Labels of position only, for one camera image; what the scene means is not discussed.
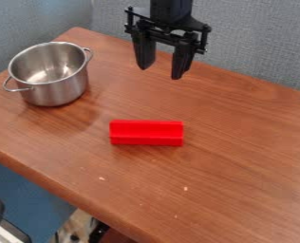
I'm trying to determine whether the stainless steel pot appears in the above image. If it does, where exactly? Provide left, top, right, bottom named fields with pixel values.
left=2, top=42, right=94, bottom=106

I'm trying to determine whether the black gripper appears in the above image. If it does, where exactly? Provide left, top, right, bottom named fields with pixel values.
left=124, top=0, right=213, bottom=80

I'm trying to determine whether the red rectangular block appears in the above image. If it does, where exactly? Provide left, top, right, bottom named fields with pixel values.
left=110, top=120, right=185, bottom=146

